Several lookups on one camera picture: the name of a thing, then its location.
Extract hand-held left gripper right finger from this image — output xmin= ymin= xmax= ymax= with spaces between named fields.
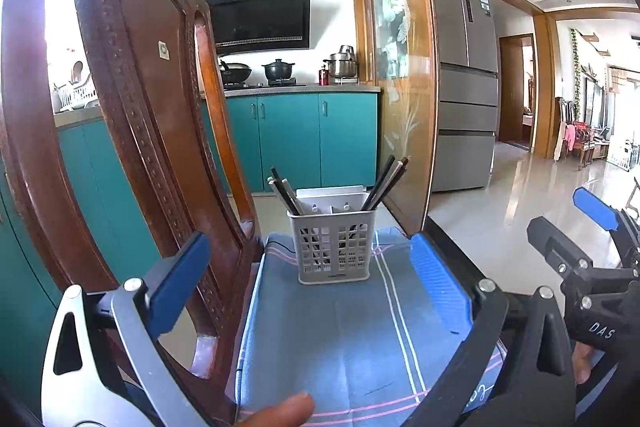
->
xmin=400 ymin=231 xmax=578 ymax=427

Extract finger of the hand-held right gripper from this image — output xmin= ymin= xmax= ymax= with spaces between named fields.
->
xmin=527 ymin=216 xmax=640 ymax=304
xmin=572 ymin=186 xmax=640 ymax=267

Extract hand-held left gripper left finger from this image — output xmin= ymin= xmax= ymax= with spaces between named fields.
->
xmin=41 ymin=231 xmax=212 ymax=427

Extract grey plastic utensil holder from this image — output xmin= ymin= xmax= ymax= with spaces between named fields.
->
xmin=287 ymin=186 xmax=377 ymax=285

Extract dark brown chopstick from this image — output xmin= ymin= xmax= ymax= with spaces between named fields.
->
xmin=360 ymin=155 xmax=397 ymax=211

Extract cream chopstick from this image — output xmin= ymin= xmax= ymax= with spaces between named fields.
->
xmin=266 ymin=177 xmax=298 ymax=215
xmin=280 ymin=178 xmax=306 ymax=215

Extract black chopstick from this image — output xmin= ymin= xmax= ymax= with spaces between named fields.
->
xmin=270 ymin=166 xmax=306 ymax=217

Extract person's right hand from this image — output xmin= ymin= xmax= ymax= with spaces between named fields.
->
xmin=571 ymin=341 xmax=597 ymax=386

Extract person's left hand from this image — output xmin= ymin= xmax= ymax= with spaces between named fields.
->
xmin=239 ymin=392 xmax=317 ymax=427

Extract wooden dining chairs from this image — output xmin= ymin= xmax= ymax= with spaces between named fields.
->
xmin=555 ymin=97 xmax=608 ymax=170

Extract teal lower kitchen cabinet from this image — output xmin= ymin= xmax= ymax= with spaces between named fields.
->
xmin=200 ymin=92 xmax=381 ymax=195
xmin=0 ymin=117 xmax=166 ymax=408

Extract blue striped towel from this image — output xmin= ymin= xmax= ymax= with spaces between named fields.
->
xmin=235 ymin=227 xmax=506 ymax=427

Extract hanging green vine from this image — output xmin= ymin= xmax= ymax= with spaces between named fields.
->
xmin=570 ymin=29 xmax=584 ymax=108

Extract grey refrigerator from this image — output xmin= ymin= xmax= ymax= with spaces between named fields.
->
xmin=427 ymin=0 xmax=501 ymax=192

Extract carved wooden chair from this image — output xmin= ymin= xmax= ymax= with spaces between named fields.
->
xmin=0 ymin=0 xmax=266 ymax=423

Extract white dish rack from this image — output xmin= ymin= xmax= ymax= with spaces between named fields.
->
xmin=52 ymin=62 xmax=101 ymax=112

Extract gas stove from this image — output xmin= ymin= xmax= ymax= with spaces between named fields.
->
xmin=222 ymin=79 xmax=308 ymax=88

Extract black wok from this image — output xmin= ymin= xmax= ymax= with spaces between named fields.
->
xmin=219 ymin=59 xmax=252 ymax=85

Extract grey kitchen countertop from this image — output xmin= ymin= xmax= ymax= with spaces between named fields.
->
xmin=200 ymin=84 xmax=382 ymax=98

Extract black lidded pot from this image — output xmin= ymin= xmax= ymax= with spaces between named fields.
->
xmin=262 ymin=59 xmax=297 ymax=82

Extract wood framed glass partition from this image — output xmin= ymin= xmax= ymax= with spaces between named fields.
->
xmin=352 ymin=0 xmax=438 ymax=238

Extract steel pressure cooker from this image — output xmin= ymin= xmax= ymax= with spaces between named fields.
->
xmin=324 ymin=45 xmax=361 ymax=80

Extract black range hood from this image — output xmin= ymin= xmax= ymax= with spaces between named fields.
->
xmin=204 ymin=0 xmax=312 ymax=56

